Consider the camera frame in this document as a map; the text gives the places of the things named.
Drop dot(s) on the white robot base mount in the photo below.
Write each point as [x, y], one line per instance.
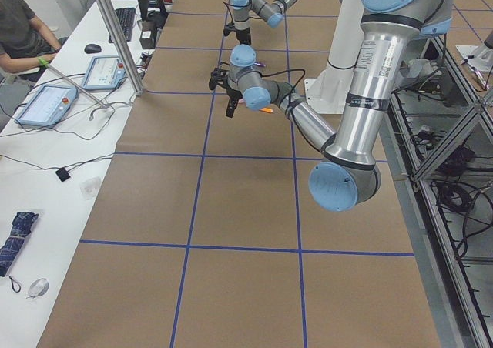
[327, 93]

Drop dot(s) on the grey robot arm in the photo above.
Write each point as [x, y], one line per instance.
[270, 12]
[348, 174]

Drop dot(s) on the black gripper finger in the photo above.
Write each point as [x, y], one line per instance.
[231, 107]

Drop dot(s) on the black cardboard box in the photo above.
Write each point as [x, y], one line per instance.
[148, 34]

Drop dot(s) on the black keyboard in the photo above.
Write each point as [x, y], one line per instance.
[126, 18]

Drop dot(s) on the near blue teach pendant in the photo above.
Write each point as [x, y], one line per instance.
[47, 106]

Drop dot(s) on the far blue teach pendant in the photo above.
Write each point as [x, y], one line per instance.
[104, 73]

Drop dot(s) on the folded blue umbrella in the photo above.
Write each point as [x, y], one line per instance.
[21, 227]

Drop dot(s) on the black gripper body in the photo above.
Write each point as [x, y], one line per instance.
[233, 95]
[243, 35]

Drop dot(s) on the blue teach pendant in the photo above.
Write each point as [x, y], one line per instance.
[47, 106]
[104, 73]

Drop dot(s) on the seated person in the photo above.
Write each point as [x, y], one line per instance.
[25, 39]

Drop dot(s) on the brown paper table cover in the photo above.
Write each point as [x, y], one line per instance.
[204, 233]

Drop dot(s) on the aluminium frame post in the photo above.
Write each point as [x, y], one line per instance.
[109, 17]

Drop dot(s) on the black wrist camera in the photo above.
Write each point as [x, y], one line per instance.
[218, 77]
[228, 28]

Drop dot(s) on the black computer mouse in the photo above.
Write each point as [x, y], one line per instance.
[92, 49]

